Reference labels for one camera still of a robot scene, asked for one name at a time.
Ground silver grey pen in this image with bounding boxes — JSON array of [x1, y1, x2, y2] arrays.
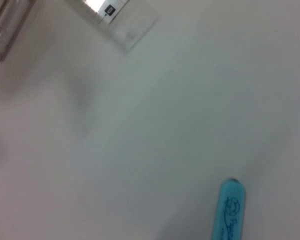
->
[[0, 0, 36, 75]]

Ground blue teal scissors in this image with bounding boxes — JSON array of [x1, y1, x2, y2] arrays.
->
[[210, 178, 247, 240]]

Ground clear plastic ruler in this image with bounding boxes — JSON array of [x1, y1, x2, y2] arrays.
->
[[83, 0, 158, 54]]

